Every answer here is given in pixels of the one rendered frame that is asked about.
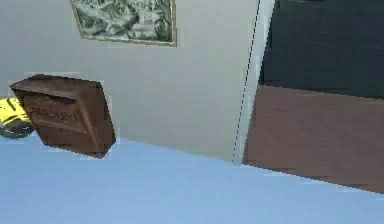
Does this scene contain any brown wooden chest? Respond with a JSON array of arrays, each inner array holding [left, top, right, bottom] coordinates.
[[9, 73, 117, 160]]

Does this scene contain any yellow toy car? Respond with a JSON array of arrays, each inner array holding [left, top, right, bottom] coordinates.
[[0, 96, 36, 140]]

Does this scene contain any framed grey landscape picture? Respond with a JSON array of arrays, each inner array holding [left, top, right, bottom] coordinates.
[[69, 0, 178, 48]]

